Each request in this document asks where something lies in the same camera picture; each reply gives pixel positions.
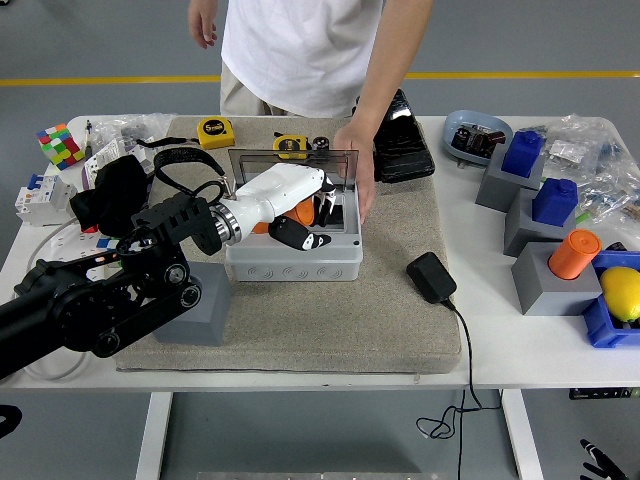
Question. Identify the person's left hand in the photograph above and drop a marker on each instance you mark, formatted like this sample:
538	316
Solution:
357	160

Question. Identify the robot right hand black fingers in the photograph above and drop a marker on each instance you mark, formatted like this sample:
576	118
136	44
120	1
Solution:
602	465

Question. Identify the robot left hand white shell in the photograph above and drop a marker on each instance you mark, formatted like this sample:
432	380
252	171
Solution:
280	192

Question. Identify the person's right hand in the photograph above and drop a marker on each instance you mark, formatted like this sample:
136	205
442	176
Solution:
202	25

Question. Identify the orange cylinder battery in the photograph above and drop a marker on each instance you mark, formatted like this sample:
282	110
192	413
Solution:
302	212
575	252

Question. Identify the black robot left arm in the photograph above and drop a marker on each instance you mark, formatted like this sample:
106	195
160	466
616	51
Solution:
125	295

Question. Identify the person's left forearm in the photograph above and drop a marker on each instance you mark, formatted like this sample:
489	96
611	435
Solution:
390	75

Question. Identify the small black cylinder cell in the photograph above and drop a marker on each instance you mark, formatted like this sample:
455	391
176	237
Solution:
321	143

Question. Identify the glossy black pouch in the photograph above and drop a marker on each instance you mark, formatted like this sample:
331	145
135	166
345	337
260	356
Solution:
405	150

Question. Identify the yellow tape measure chrome face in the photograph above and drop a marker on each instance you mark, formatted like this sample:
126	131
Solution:
290	144

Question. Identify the black table control panel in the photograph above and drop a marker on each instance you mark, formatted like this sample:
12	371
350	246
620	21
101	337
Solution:
600	393

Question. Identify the white table leg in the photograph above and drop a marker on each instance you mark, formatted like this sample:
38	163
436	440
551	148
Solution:
522	435
152	435

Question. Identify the yellow 5m tape measure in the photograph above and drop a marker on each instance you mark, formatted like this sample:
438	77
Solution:
216	132

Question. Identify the person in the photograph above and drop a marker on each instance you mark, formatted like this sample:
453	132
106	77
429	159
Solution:
300	55

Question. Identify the light blue bowl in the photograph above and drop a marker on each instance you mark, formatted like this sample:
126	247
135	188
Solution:
457	122

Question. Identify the dark electronic parts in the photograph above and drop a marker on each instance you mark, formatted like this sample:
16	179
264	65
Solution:
477	140

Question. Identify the clear plastic bag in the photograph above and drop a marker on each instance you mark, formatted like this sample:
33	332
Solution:
130	127

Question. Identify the small white electrical module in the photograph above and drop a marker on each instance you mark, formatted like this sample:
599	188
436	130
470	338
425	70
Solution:
149	161

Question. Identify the blue plastic bin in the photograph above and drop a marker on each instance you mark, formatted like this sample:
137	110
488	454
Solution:
602	330

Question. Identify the black power adapter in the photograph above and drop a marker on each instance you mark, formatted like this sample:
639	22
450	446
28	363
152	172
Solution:
431	276

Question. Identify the grey block with round hole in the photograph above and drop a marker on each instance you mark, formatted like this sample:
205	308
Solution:
207	310

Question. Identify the grey block holder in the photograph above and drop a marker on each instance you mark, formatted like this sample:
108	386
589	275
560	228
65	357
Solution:
522	232
550	295
492	190

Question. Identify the grey-brown mat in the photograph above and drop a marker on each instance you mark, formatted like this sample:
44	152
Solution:
300	330

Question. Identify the thin pen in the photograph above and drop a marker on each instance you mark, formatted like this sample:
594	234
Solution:
89	132

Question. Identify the blue bottle-shaped block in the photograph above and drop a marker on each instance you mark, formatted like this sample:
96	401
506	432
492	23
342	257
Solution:
522	152
555	200

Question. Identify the white purple printed card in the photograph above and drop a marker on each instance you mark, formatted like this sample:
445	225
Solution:
102	160

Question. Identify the yellow lemon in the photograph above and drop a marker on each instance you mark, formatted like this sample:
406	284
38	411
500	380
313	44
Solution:
620	292

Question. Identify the large colourful puzzle cube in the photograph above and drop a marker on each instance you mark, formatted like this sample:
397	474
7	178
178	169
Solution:
60	147

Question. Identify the small bag of white parts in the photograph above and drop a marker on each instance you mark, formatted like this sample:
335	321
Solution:
565	150

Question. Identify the small dark packet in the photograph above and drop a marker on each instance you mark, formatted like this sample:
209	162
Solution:
617	247

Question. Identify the green plastic strip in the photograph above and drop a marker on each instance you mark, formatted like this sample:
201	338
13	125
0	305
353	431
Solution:
582	217

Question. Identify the white circuit breaker blue switches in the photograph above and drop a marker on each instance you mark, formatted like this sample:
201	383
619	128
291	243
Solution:
45	197

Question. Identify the clear bags of components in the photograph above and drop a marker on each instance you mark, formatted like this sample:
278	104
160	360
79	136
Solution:
610	170

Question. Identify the grey electrical enclosure box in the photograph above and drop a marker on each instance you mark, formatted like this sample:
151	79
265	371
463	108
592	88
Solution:
292	265

